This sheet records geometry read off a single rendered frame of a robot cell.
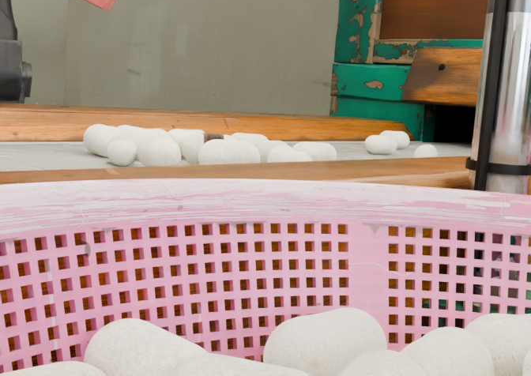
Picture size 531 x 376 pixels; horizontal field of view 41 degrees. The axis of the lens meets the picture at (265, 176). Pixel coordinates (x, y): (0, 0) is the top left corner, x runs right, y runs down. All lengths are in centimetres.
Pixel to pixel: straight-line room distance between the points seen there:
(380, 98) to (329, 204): 81
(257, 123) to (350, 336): 59
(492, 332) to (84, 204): 10
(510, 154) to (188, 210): 15
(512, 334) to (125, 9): 254
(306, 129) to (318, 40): 129
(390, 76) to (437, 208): 80
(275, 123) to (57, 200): 61
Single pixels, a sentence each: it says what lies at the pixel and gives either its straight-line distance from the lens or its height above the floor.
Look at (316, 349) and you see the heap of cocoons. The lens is 16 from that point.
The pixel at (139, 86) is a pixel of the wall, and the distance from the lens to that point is 258.
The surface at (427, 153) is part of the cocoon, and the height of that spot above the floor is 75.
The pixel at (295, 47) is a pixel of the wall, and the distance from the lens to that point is 212.
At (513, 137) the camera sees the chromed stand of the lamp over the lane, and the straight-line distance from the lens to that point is 29.
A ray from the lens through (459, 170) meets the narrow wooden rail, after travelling 32.
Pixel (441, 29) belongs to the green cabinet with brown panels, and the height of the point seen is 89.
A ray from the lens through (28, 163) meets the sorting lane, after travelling 44.
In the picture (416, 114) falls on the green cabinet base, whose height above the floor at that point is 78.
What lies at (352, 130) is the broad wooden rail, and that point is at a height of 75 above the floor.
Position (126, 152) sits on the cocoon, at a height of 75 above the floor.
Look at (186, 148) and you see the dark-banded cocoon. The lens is 46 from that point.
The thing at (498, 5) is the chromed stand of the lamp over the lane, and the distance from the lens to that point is 29.
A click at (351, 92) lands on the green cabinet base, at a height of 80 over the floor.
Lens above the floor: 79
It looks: 7 degrees down
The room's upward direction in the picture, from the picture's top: 4 degrees clockwise
